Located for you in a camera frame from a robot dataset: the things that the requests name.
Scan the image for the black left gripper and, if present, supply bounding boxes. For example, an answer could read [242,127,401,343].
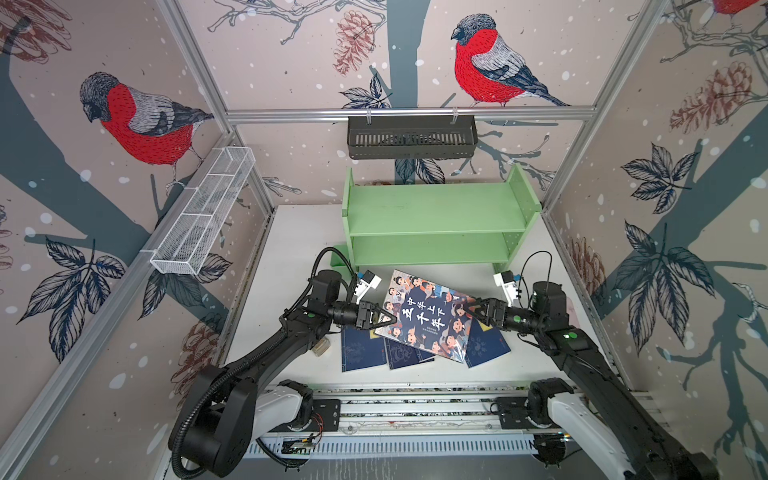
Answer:
[327,301,396,331]

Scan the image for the colourful illustrated large book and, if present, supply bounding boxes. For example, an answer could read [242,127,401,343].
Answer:
[376,270,474,366]

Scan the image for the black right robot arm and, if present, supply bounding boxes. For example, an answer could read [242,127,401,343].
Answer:
[467,271,720,479]

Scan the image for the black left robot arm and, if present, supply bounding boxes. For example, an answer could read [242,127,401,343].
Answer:
[168,266,397,479]

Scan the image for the blue book rightmost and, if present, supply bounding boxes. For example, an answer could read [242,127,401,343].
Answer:
[466,326,511,368]

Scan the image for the blue book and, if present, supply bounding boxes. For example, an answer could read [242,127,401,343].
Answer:
[466,326,511,368]
[341,327,387,372]
[384,339,435,370]

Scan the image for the blue book leftmost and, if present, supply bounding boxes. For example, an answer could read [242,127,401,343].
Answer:
[341,327,387,372]

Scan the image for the spice jar brown contents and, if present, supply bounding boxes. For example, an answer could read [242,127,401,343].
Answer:
[311,337,331,357]

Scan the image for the green plastic hanging bin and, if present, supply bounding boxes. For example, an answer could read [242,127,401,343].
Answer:
[330,244,349,268]

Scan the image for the pink phone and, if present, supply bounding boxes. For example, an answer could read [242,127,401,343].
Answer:
[566,298,580,328]

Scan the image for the green wooden shelf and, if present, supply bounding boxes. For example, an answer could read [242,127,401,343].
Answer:
[341,165,542,273]

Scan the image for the black hanging basket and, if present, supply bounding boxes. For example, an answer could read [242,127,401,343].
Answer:
[347,115,478,160]

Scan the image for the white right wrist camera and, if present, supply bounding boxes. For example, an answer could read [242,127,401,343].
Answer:
[493,270,520,307]

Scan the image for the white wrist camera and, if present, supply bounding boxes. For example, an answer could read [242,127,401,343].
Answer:
[354,270,381,304]
[493,270,520,307]

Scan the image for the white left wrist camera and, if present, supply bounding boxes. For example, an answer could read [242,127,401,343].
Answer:
[354,270,381,304]

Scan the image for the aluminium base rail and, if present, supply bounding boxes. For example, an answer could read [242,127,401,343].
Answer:
[262,382,580,462]

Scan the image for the white wire mesh basket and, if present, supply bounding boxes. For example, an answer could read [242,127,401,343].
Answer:
[150,146,255,275]

